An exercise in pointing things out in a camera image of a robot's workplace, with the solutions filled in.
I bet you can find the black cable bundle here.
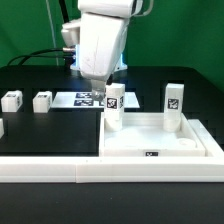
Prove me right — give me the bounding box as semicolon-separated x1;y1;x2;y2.
6;0;81;68

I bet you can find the white L-shaped obstacle fence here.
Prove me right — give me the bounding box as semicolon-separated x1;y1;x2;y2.
0;119;224;183

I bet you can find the white block at left edge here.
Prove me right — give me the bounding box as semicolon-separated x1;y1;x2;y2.
0;118;4;139

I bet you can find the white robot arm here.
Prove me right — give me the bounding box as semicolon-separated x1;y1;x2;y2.
61;0;154;101

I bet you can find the marker plate with tags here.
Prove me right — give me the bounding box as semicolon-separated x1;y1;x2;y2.
51;92;139;109

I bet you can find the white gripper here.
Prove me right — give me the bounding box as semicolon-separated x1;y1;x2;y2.
79;13;129;101

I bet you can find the white square table top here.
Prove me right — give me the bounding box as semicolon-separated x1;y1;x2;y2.
99;112;205;157

